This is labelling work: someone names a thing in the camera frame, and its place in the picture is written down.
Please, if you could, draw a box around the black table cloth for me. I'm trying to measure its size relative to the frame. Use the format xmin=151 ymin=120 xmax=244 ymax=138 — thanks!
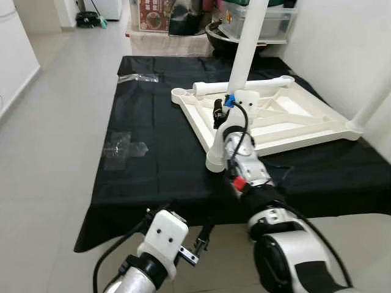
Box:
xmin=73 ymin=55 xmax=391 ymax=253

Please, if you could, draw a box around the black wok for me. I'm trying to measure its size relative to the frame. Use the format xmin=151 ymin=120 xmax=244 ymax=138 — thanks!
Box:
xmin=205 ymin=21 xmax=288 ymax=57

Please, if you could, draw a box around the white plastic table top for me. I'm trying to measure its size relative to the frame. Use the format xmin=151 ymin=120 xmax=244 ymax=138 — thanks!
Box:
xmin=171 ymin=75 xmax=364 ymax=173

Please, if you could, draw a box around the beige cloth covered bench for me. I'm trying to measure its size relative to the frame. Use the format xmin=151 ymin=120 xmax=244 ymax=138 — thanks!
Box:
xmin=126 ymin=29 xmax=216 ymax=57

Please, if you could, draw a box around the clear plastic wrapper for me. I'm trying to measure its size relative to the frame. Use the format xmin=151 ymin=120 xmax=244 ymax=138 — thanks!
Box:
xmin=118 ymin=73 xmax=159 ymax=84

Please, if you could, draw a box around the black bag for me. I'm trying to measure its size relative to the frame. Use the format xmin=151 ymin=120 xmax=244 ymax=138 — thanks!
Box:
xmin=168 ymin=0 xmax=207 ymax=36

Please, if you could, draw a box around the clear plastic storage box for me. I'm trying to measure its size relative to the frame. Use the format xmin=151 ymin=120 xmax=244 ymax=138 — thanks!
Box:
xmin=219 ymin=3 xmax=298 ymax=45

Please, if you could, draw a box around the storage box with orange lid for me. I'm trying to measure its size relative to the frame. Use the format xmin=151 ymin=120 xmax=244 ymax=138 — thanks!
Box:
xmin=137 ymin=0 xmax=172 ymax=32

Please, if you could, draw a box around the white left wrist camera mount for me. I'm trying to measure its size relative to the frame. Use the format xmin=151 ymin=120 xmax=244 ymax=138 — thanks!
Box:
xmin=137 ymin=209 xmax=190 ymax=270

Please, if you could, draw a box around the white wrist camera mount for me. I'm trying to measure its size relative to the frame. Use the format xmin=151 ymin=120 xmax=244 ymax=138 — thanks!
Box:
xmin=137 ymin=209 xmax=190 ymax=270
xmin=234 ymin=90 xmax=260 ymax=132

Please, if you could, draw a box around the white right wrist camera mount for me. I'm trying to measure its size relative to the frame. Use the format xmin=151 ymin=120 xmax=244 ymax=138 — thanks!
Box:
xmin=234 ymin=90 xmax=260 ymax=132

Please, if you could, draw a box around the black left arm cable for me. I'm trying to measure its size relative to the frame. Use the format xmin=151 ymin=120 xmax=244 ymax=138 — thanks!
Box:
xmin=93 ymin=211 xmax=152 ymax=293

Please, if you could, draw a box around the coiled black cable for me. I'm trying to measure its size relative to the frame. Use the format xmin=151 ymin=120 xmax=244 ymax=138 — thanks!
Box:
xmin=75 ymin=11 xmax=103 ymax=29

